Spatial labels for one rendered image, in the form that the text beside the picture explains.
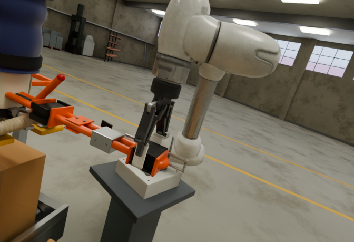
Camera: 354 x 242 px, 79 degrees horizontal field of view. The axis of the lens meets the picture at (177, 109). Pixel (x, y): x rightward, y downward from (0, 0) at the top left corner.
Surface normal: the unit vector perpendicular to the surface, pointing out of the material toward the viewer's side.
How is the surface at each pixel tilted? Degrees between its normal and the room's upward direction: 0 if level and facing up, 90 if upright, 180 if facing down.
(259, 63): 109
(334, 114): 90
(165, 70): 90
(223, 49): 104
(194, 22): 84
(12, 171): 90
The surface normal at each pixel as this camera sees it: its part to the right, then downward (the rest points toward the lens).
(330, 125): -0.64, -0.02
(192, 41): 0.02, 0.40
